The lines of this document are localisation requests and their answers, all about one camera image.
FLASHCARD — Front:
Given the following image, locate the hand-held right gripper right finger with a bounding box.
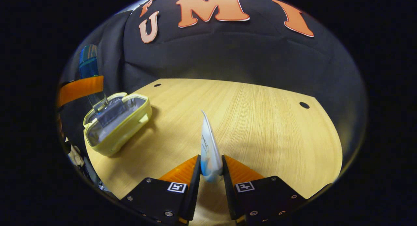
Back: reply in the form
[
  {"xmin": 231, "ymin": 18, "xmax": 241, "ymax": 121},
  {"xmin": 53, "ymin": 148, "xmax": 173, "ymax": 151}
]
[{"xmin": 222, "ymin": 155, "xmax": 307, "ymax": 224}]

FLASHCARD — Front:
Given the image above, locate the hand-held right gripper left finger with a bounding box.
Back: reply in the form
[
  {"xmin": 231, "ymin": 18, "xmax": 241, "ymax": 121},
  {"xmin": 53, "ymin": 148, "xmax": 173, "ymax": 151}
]
[{"xmin": 120, "ymin": 154, "xmax": 201, "ymax": 225}]

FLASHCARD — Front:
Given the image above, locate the small blue bottle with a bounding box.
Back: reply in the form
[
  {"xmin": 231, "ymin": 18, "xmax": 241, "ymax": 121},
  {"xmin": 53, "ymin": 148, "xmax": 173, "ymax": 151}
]
[{"xmin": 79, "ymin": 44, "xmax": 108, "ymax": 113}]

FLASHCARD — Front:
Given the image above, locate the white squeeze tube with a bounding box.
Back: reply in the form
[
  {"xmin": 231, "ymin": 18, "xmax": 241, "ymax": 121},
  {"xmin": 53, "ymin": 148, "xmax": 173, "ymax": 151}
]
[{"xmin": 199, "ymin": 110, "xmax": 224, "ymax": 183}]

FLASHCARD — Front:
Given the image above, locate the small yellow suitcase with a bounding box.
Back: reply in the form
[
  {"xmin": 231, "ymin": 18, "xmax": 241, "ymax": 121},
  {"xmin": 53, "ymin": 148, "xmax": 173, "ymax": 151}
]
[{"xmin": 83, "ymin": 92, "xmax": 153, "ymax": 157}]

